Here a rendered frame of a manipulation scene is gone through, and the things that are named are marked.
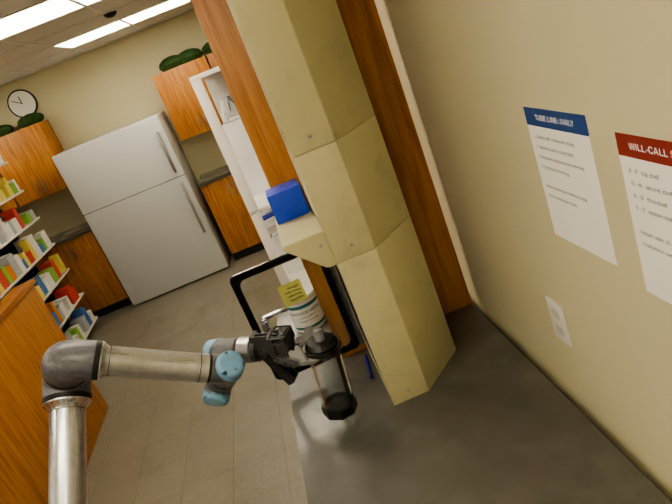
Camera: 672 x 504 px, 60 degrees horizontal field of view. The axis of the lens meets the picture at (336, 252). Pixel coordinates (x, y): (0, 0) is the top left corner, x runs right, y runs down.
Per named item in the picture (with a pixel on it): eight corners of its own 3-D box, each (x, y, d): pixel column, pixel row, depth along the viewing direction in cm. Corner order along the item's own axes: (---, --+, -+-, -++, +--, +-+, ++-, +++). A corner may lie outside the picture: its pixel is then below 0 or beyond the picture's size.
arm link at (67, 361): (43, 324, 138) (247, 342, 155) (45, 341, 147) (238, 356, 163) (33, 372, 133) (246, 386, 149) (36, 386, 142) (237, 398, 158)
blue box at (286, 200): (306, 204, 179) (295, 177, 176) (310, 212, 170) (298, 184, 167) (276, 217, 179) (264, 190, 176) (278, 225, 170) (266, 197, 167)
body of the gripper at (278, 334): (284, 339, 158) (244, 341, 162) (292, 365, 161) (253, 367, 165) (293, 323, 165) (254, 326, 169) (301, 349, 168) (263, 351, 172)
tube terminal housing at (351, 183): (437, 325, 201) (361, 110, 175) (473, 372, 170) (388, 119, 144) (370, 354, 200) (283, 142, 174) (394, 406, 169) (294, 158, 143)
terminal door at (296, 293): (361, 346, 196) (318, 240, 183) (277, 381, 195) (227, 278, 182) (361, 344, 197) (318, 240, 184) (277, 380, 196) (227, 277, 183)
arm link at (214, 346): (211, 372, 173) (217, 345, 177) (244, 370, 169) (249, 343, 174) (198, 361, 167) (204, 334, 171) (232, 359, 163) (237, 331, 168)
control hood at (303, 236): (320, 231, 184) (308, 203, 180) (337, 264, 153) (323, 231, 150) (286, 246, 183) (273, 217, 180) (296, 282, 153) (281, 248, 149)
